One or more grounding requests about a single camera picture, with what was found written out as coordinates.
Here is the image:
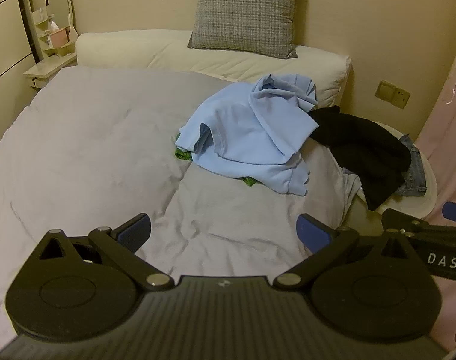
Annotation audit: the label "white round stool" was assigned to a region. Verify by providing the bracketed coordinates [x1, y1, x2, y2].
[348, 120, 437, 220]

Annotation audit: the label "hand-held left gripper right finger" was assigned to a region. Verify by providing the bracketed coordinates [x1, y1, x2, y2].
[274, 213, 425, 292]

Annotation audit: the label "pink box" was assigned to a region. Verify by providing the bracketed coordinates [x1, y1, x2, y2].
[49, 28, 70, 48]

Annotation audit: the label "grey plaid pillow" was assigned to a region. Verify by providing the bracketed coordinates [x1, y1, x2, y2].
[187, 0, 307, 60]

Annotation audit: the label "cream vanity organiser shelf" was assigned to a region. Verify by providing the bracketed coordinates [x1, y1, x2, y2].
[31, 7, 79, 59]

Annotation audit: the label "cream long pillow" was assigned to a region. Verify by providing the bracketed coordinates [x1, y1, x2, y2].
[76, 29, 353, 109]

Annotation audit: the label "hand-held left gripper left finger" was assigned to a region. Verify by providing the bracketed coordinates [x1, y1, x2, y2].
[28, 213, 175, 292]

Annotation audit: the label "pink curtain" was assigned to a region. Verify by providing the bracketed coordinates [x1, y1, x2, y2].
[413, 34, 456, 353]

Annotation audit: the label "beige wall switch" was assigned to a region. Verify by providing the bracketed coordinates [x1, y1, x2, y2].
[375, 80, 411, 110]

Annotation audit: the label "green garment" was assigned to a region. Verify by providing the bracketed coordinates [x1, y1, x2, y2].
[174, 133, 259, 189]

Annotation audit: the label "oval vanity mirror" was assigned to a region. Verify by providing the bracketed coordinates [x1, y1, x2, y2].
[44, 0, 79, 42]

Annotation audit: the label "black garment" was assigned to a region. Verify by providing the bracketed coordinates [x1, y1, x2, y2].
[308, 106, 412, 212]

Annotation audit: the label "blue denim jeans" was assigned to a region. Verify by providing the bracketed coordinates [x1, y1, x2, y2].
[393, 134, 428, 197]

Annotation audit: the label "cream wardrobe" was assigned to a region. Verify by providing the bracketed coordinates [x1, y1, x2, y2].
[0, 0, 37, 87]

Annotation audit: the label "light blue shirt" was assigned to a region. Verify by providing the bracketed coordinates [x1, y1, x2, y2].
[174, 74, 320, 197]

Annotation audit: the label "grey duvet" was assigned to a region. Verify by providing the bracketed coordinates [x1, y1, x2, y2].
[0, 65, 367, 349]

